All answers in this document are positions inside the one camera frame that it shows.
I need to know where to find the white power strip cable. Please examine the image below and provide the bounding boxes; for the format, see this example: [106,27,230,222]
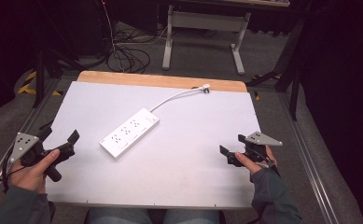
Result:
[149,88,204,113]

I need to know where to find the white power strip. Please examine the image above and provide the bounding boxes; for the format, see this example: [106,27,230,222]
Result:
[99,107,161,161]

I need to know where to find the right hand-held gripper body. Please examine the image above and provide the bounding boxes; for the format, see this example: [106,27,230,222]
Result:
[227,131,284,169]

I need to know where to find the thin white floor cable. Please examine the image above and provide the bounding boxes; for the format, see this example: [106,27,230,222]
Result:
[102,0,122,73]

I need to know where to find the person's leg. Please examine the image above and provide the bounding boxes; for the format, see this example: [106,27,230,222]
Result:
[162,208,221,224]
[85,207,154,224]

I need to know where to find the person's right hand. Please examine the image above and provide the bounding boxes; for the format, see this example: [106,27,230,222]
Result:
[234,145,278,175]

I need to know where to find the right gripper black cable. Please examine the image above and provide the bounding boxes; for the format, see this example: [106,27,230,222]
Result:
[251,147,279,171]

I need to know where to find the black tripod stand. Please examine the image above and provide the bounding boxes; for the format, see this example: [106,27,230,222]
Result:
[32,0,85,108]

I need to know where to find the person's left hand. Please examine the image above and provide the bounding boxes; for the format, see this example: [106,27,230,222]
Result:
[8,148,62,195]

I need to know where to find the white metal table frame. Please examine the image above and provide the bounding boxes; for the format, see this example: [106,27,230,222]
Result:
[161,0,292,77]

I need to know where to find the white table mat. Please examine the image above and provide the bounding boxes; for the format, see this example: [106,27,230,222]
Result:
[42,81,261,209]

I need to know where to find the person's left leg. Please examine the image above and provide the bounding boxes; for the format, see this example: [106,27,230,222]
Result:
[85,207,154,224]

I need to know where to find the black floor cables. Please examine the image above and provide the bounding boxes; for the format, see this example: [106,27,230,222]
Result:
[105,29,152,75]

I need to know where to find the person's right leg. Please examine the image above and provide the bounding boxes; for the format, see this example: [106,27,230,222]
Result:
[162,208,221,224]

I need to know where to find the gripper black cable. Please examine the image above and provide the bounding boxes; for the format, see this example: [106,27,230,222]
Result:
[251,147,279,171]
[0,148,26,194]

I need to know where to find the aluminium floor rail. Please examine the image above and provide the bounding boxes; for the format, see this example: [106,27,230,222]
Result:
[276,91,342,224]
[0,78,61,202]

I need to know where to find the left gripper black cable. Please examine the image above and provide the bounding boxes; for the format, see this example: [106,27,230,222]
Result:
[0,148,26,194]

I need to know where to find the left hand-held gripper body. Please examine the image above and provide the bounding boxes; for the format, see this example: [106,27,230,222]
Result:
[8,132,63,183]

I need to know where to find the yellow black floor tape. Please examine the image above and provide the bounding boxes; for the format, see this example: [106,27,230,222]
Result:
[16,70,63,97]

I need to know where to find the black metal stand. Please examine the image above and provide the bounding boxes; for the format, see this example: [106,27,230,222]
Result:
[245,17,309,121]

